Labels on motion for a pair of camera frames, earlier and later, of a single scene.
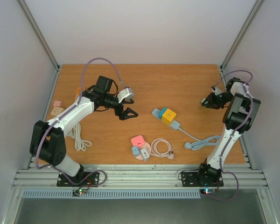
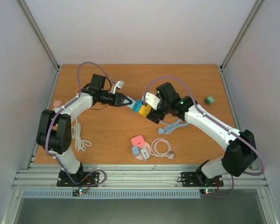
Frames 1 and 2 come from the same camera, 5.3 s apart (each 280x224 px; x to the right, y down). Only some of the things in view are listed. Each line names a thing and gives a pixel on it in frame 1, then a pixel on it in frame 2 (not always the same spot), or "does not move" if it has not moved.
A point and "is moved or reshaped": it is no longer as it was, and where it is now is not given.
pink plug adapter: x=57 y=103 does not move
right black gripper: x=213 y=99 -> x=155 y=114
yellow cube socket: x=168 y=116 is moved or reshaped
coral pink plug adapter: x=138 y=141 does not move
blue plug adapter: x=135 y=151 does not move
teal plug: x=161 y=112 is moved or reshaped
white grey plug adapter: x=145 y=154 does not move
